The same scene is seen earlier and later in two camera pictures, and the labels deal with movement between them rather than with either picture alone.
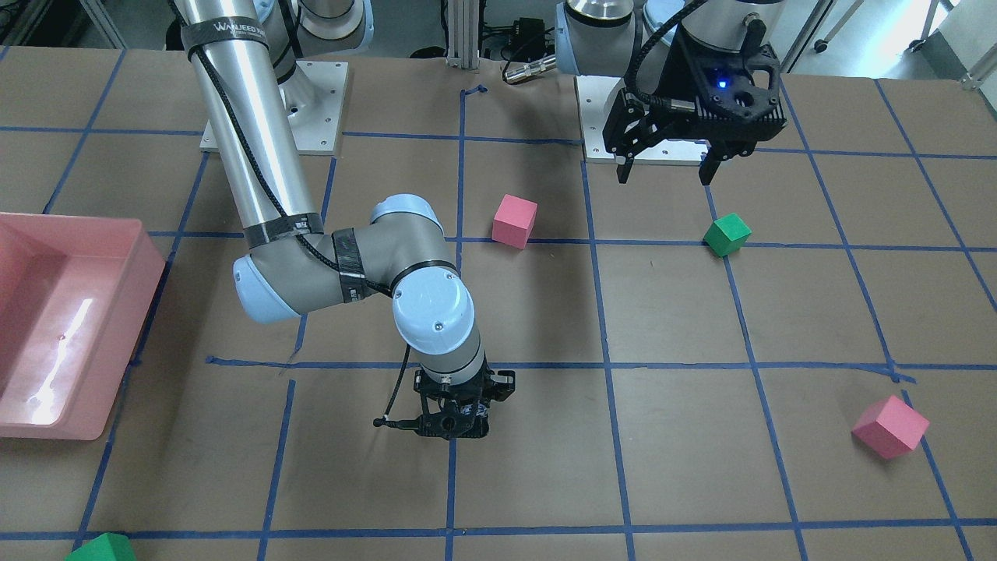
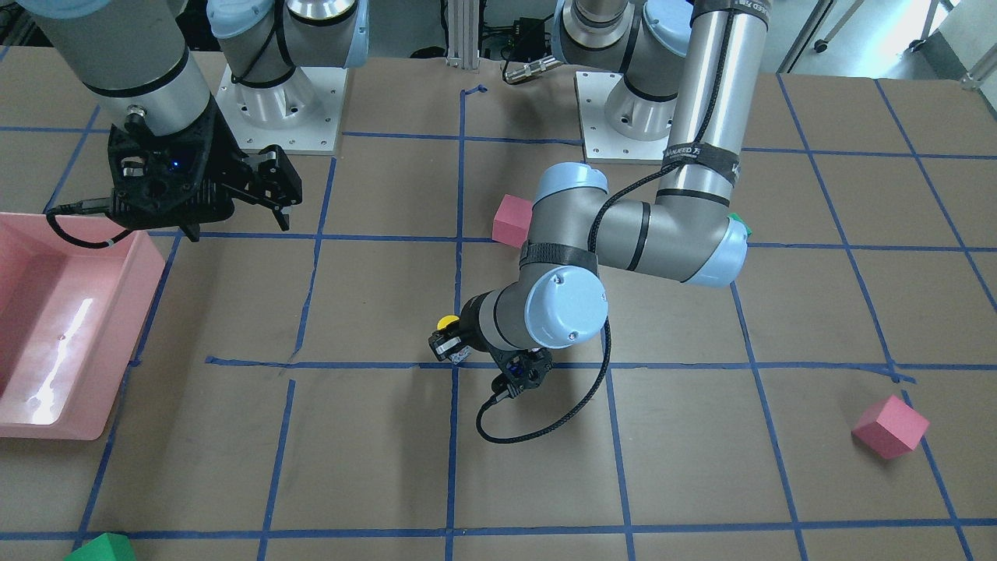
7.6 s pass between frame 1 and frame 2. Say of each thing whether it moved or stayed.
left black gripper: moved
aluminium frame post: stayed
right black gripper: moved
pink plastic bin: stayed
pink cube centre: stayed
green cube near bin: stayed
